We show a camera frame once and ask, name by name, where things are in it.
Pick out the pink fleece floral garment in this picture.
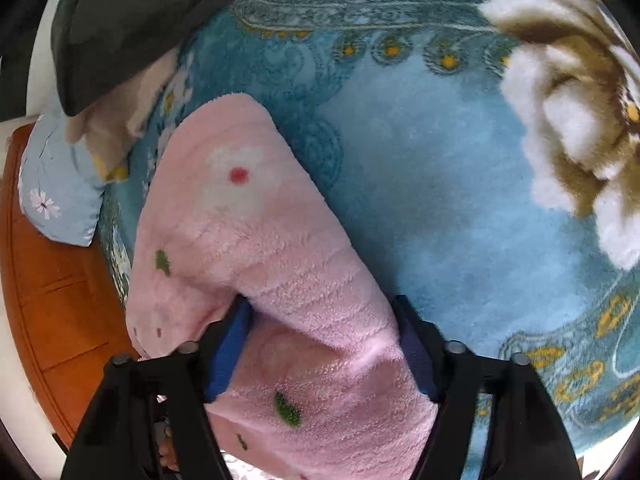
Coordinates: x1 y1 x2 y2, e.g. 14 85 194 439
126 93 436 479

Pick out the light blue floral pillow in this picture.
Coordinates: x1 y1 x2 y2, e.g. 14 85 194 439
17 106 104 247

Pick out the orange wooden bed frame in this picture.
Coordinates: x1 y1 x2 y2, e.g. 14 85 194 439
1 125 134 448

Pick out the teal floral plush blanket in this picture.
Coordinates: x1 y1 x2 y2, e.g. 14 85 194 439
100 0 639 453

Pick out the dark grey garment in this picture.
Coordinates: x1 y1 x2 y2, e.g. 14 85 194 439
51 0 233 117

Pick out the person left hand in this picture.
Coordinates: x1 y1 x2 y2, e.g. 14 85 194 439
155 422 179 471

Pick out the beige fleece garment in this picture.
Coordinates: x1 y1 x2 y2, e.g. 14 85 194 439
65 48 179 182

